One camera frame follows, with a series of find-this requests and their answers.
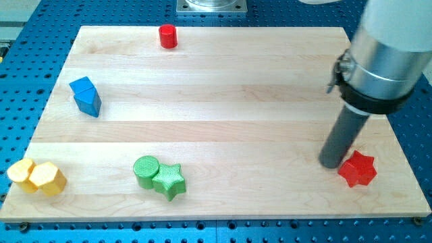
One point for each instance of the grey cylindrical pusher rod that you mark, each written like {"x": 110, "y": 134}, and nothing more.
{"x": 344, "y": 132}

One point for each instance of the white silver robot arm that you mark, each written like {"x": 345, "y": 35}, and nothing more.
{"x": 378, "y": 72}

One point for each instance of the red star block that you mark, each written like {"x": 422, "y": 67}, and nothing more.
{"x": 358, "y": 169}

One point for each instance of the green star block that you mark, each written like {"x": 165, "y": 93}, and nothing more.
{"x": 169, "y": 181}

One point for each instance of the wooden board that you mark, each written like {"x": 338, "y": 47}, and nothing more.
{"x": 244, "y": 111}

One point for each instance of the red cylinder block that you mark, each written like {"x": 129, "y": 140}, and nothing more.
{"x": 168, "y": 36}

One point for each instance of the green cylinder block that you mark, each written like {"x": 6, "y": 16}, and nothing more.
{"x": 145, "y": 169}

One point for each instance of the blue pentagon block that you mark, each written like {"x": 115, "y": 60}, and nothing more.
{"x": 88, "y": 102}

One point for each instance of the blue cube block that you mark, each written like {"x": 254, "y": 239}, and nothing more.
{"x": 81, "y": 85}

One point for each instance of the yellow hexagon block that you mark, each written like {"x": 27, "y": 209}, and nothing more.
{"x": 48, "y": 178}

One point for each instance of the yellow round block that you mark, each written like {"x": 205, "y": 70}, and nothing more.
{"x": 19, "y": 173}

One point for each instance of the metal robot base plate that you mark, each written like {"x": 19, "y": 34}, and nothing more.
{"x": 211, "y": 6}

